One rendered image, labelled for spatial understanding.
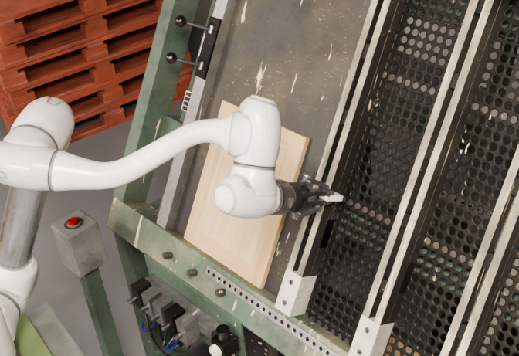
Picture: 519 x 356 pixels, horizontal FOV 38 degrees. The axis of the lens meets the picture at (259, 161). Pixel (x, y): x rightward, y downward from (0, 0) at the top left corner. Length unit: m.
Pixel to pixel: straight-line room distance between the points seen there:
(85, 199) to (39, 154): 2.61
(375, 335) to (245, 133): 0.65
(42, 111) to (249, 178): 0.57
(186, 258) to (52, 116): 0.77
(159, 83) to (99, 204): 1.81
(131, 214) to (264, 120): 1.08
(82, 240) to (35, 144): 0.83
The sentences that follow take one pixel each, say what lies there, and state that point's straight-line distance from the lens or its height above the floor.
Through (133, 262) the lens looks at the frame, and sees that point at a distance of 2.89.
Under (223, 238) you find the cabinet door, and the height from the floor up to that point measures 0.95.
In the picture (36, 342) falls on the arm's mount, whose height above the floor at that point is 0.81.
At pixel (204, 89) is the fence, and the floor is 1.33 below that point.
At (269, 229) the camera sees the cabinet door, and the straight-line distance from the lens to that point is 2.30.
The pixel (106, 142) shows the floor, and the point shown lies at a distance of 4.94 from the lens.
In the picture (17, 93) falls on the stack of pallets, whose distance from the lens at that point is 4.82.
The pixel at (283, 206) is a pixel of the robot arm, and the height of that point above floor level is 1.37.
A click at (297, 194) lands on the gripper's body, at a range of 1.89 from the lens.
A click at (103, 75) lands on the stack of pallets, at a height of 0.36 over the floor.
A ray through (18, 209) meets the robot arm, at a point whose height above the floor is 1.30.
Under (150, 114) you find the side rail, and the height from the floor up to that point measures 1.18.
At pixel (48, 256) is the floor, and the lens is 4.12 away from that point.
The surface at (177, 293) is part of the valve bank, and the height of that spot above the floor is 0.74.
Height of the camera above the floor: 2.49
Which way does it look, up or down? 34 degrees down
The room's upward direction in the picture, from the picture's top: 7 degrees counter-clockwise
